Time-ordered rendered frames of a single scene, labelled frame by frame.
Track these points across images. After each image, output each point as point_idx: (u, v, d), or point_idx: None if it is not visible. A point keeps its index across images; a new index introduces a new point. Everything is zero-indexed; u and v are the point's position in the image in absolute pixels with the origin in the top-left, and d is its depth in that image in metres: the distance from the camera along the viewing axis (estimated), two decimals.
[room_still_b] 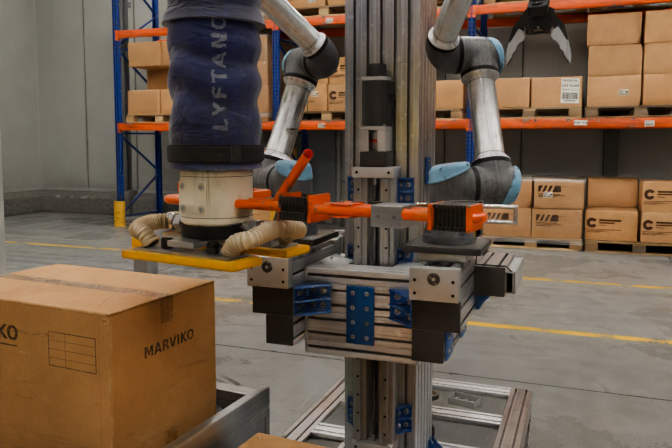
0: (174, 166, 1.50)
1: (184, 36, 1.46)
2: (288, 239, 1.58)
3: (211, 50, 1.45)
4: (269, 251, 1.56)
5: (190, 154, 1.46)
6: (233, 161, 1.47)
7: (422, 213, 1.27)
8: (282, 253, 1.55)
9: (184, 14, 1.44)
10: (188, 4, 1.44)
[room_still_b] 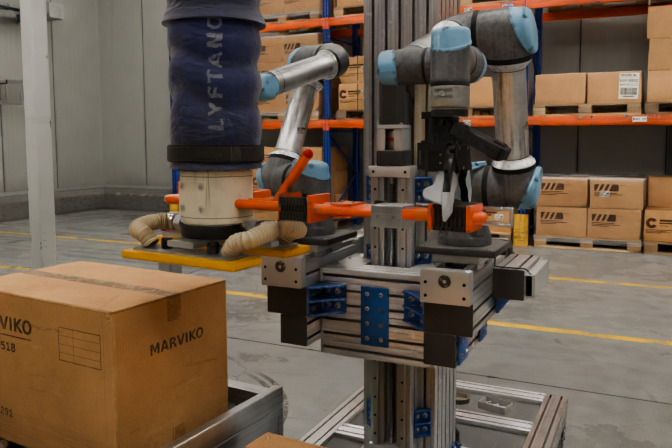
0: (172, 166, 1.51)
1: (180, 36, 1.46)
2: (288, 239, 1.58)
3: (207, 50, 1.45)
4: (269, 251, 1.56)
5: (190, 154, 1.46)
6: (233, 161, 1.47)
7: (422, 213, 1.27)
8: (282, 253, 1.55)
9: (180, 14, 1.44)
10: (184, 4, 1.44)
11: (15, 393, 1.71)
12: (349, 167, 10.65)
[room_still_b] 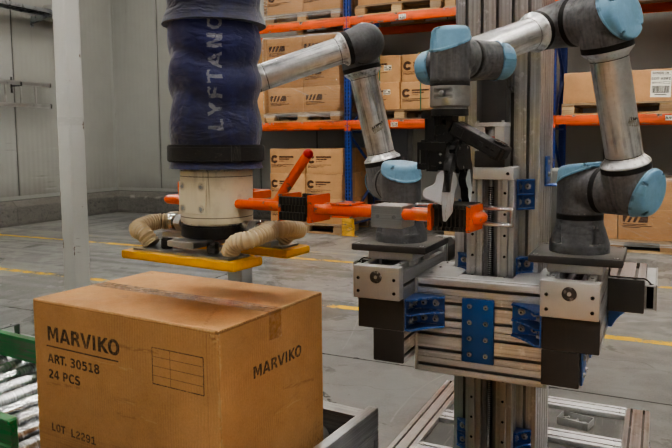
0: (172, 166, 1.51)
1: (180, 36, 1.46)
2: (288, 239, 1.58)
3: (206, 50, 1.45)
4: (269, 251, 1.56)
5: (190, 154, 1.46)
6: (233, 161, 1.47)
7: (422, 213, 1.27)
8: (282, 253, 1.55)
9: (180, 15, 1.44)
10: (184, 5, 1.44)
11: (99, 419, 1.56)
12: None
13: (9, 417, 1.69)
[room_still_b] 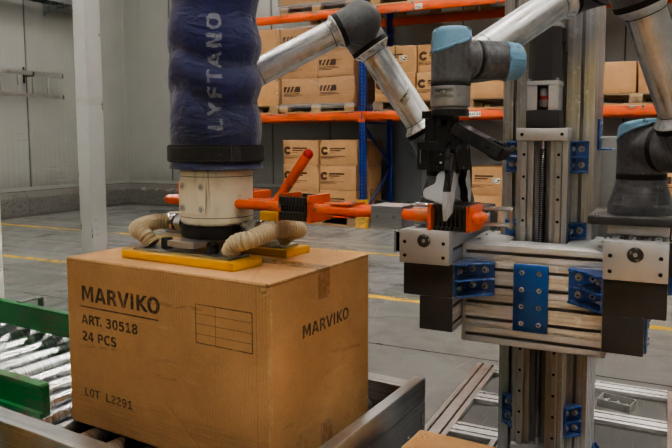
0: (172, 166, 1.51)
1: (180, 36, 1.46)
2: (288, 239, 1.58)
3: (206, 50, 1.45)
4: (269, 251, 1.56)
5: (190, 154, 1.46)
6: (233, 161, 1.47)
7: (422, 213, 1.27)
8: (282, 253, 1.55)
9: None
10: None
11: (136, 382, 1.48)
12: (382, 161, 10.40)
13: (41, 382, 1.61)
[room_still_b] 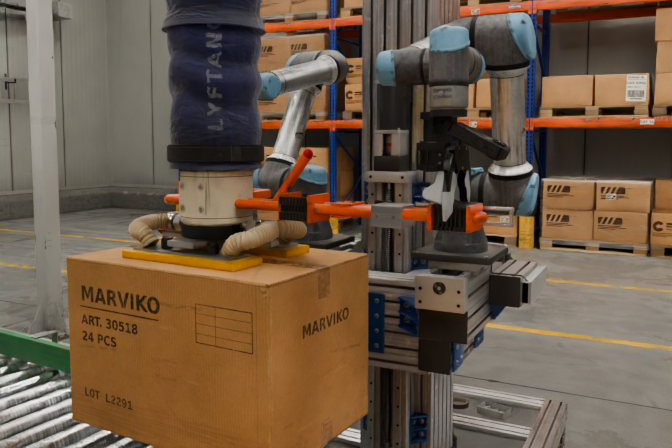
0: (172, 166, 1.51)
1: (180, 36, 1.46)
2: (288, 239, 1.58)
3: (206, 50, 1.45)
4: (269, 251, 1.56)
5: (190, 154, 1.46)
6: (233, 161, 1.47)
7: (422, 213, 1.27)
8: (282, 253, 1.55)
9: (180, 21, 1.44)
10: (184, 11, 1.44)
11: (136, 382, 1.48)
12: (355, 168, 10.65)
13: None
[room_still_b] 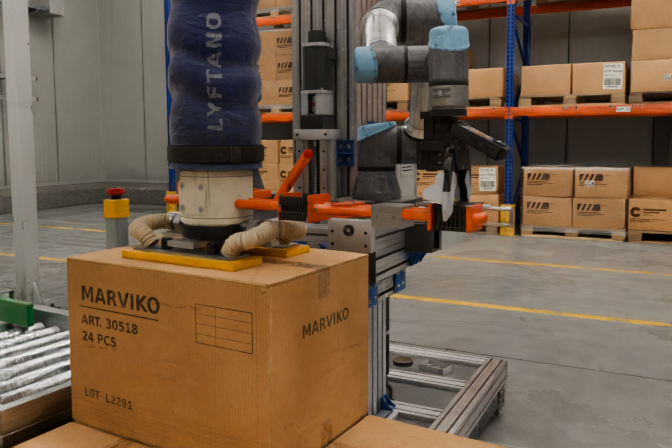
0: (172, 166, 1.51)
1: (180, 36, 1.46)
2: (288, 239, 1.58)
3: (206, 50, 1.45)
4: (269, 251, 1.56)
5: (190, 154, 1.46)
6: (233, 161, 1.47)
7: (422, 213, 1.27)
8: (282, 253, 1.55)
9: None
10: None
11: (136, 382, 1.48)
12: None
13: None
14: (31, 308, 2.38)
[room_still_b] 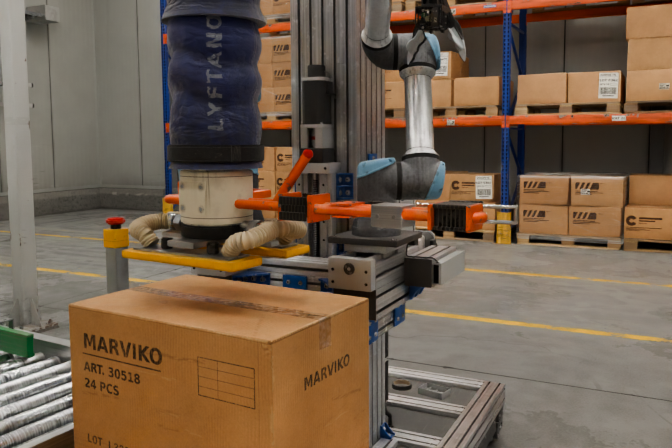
0: (172, 166, 1.51)
1: (180, 36, 1.46)
2: (288, 239, 1.58)
3: (206, 50, 1.45)
4: (269, 251, 1.56)
5: (190, 154, 1.46)
6: (233, 161, 1.47)
7: (422, 213, 1.27)
8: (282, 253, 1.55)
9: (180, 12, 1.44)
10: (184, 2, 1.44)
11: (139, 431, 1.49)
12: None
13: None
14: (31, 339, 2.38)
